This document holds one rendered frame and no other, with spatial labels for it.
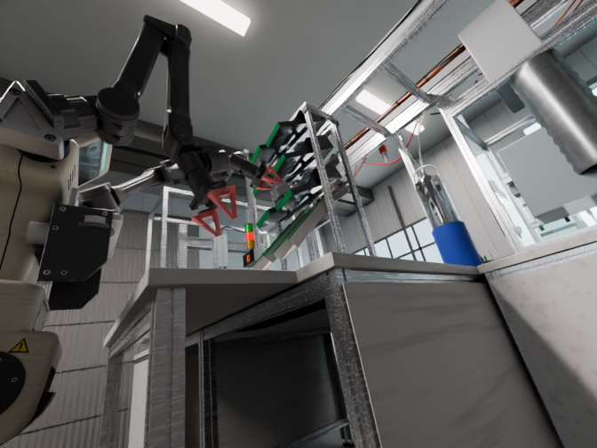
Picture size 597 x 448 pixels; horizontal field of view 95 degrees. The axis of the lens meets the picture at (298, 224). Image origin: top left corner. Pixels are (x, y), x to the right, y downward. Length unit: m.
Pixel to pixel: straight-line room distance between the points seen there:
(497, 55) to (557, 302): 1.03
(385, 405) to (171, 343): 0.37
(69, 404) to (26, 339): 3.22
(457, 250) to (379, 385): 1.02
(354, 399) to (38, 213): 0.72
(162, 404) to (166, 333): 0.09
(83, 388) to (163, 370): 3.38
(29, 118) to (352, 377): 0.73
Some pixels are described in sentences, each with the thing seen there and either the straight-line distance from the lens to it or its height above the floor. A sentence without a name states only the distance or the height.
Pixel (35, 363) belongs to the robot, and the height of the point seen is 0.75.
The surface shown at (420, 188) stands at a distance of 1.62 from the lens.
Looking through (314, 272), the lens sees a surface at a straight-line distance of 0.58.
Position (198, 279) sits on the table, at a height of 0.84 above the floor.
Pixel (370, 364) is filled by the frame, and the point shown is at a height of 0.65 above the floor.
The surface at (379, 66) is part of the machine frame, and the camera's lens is 1.83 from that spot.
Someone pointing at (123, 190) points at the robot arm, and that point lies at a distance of 1.17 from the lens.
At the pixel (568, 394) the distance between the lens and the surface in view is 1.17.
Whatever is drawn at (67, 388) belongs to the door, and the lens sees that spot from 3.88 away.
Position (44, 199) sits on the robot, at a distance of 0.80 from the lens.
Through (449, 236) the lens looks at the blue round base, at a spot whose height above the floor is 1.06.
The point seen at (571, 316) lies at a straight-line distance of 1.13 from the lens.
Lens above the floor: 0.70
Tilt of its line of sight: 24 degrees up
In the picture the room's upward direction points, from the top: 11 degrees counter-clockwise
